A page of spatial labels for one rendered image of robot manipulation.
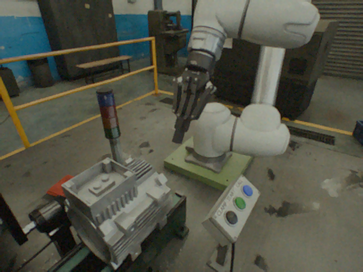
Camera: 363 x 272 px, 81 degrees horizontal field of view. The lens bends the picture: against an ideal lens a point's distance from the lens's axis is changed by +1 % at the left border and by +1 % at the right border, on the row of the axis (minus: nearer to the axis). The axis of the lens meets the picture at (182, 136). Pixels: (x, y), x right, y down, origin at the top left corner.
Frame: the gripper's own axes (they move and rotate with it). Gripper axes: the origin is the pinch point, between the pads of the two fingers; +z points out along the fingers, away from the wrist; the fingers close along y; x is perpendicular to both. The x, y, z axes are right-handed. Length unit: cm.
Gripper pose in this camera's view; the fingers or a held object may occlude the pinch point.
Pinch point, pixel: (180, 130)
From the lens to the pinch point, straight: 58.1
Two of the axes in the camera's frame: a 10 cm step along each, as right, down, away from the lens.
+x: 5.1, 0.7, 8.6
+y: 8.1, 2.9, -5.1
